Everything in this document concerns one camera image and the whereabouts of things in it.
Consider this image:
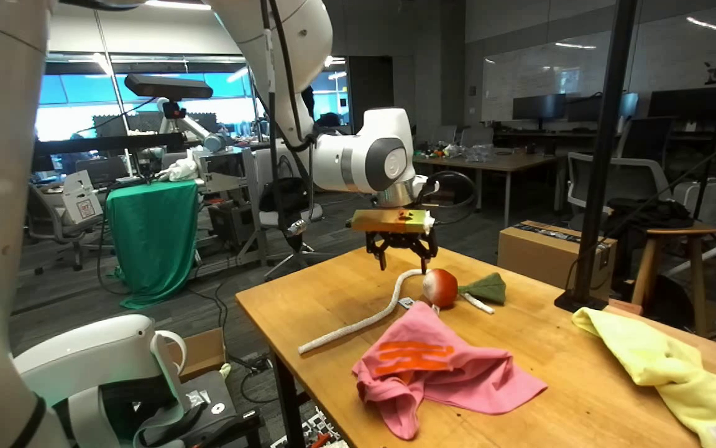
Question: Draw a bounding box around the cardboard box with black tape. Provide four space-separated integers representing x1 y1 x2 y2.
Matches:
495 220 618 294

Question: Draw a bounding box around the white sign board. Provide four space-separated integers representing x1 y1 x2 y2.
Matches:
57 169 105 230

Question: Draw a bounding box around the black box with sticker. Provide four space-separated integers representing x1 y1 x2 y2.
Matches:
179 368 266 448

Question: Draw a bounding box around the green draped cloth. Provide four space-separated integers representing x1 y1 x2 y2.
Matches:
105 180 204 313

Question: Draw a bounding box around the wooden office table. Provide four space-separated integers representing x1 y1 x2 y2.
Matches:
417 146 560 227

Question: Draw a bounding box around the black bag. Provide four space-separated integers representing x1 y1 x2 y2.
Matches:
603 197 695 251

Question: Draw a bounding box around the black stereo camera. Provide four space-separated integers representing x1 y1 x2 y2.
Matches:
122 72 215 105

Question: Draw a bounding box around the black metal frame bar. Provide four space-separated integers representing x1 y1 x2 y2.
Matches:
36 129 192 160

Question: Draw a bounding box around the white flexible tube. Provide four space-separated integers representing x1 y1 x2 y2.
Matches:
296 267 427 358

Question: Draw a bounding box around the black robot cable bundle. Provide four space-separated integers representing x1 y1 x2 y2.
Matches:
261 0 476 251

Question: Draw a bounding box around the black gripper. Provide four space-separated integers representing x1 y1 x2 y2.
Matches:
362 232 441 274

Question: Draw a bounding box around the white office chair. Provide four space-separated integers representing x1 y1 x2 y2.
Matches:
563 149 676 215

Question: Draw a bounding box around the white crumpled object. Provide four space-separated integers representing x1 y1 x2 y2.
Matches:
156 156 204 185

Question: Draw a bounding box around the black table leg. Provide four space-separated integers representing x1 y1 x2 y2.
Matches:
270 357 307 448

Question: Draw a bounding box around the magenta pink cloth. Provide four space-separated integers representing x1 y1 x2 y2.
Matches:
349 298 548 442

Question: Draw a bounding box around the black office chair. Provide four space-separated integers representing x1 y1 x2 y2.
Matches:
256 174 323 282

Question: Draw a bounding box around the wooden stool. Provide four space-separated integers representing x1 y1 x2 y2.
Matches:
629 223 716 333

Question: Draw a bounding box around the wide black computer monitor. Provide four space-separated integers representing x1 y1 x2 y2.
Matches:
647 84 716 129

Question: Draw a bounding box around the red radish plush toy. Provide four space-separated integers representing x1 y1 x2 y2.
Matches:
417 267 509 315

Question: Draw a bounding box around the light yellow cloth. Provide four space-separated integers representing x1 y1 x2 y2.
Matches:
568 307 716 448

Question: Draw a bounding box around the small brown box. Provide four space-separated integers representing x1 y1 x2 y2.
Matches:
175 325 228 383

